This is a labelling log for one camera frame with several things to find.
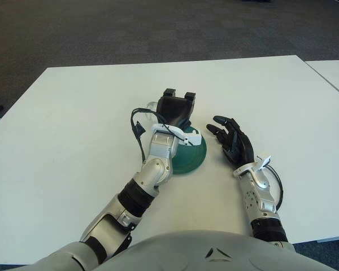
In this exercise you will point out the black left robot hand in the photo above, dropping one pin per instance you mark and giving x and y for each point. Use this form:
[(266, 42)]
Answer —
[(173, 111)]

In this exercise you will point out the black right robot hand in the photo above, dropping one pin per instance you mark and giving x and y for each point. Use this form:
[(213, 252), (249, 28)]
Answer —
[(238, 146)]

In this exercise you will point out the clear bottle with blue cap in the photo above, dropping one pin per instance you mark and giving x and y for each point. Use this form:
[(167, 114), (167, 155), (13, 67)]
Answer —
[(152, 105)]

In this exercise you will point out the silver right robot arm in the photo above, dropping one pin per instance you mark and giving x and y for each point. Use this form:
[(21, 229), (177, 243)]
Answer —
[(260, 183)]

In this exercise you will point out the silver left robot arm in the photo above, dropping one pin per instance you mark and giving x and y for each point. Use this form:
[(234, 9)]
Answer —
[(158, 146)]

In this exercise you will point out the green round plate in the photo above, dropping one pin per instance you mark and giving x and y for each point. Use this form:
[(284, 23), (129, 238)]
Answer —
[(192, 158)]

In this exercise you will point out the grey robot torso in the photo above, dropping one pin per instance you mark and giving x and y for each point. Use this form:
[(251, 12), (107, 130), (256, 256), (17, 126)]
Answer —
[(186, 254)]

